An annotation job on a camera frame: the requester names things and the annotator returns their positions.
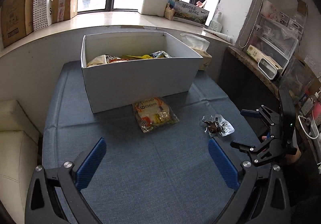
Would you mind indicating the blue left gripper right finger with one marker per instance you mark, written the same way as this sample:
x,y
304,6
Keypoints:
x,y
226,168

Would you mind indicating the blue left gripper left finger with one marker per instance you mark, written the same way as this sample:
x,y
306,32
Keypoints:
x,y
87,163

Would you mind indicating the yellow snack bag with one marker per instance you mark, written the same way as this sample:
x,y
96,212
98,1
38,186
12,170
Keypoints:
x,y
131,57

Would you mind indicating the cream pastry packet orange ends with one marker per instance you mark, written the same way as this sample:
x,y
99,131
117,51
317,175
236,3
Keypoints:
x,y
100,60

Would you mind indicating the brown dried meat packet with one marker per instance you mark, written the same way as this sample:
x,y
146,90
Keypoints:
x,y
216,126

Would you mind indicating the white digital clock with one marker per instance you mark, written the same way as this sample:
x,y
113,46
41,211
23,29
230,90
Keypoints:
x,y
268,69

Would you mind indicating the cream leather sofa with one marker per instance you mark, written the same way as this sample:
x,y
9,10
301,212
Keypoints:
x,y
19,151

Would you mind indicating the rice cracker packet on table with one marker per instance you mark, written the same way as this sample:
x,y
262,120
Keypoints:
x,y
152,113

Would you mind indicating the white cardboard storage box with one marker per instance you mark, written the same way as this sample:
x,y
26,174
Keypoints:
x,y
109,86

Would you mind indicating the green tea box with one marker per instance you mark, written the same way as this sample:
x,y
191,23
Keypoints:
x,y
255,54

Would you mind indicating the clear plastic drawer organizer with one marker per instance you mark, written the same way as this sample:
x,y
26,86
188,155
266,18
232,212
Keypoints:
x,y
278,35

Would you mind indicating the white rolled paper tube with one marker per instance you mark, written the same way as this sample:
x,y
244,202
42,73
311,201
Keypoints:
x,y
218,34

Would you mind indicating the tissue pack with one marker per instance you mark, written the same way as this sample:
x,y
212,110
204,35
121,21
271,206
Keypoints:
x,y
200,46

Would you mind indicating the white plastic bottle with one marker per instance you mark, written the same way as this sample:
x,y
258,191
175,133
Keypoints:
x,y
215,24

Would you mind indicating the grey silver snack packet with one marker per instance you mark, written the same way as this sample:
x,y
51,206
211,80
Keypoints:
x,y
160,54

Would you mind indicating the printed landscape gift box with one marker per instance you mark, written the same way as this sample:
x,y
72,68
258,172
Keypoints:
x,y
189,13

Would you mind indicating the small beige gift bag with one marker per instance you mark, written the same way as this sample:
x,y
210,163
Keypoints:
x,y
169,12

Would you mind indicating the open brown cardboard box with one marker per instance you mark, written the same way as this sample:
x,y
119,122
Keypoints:
x,y
63,10

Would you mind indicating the tall brown cardboard box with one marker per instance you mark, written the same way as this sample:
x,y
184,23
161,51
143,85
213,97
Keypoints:
x,y
16,20

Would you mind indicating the white foam block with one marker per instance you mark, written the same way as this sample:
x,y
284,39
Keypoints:
x,y
153,7

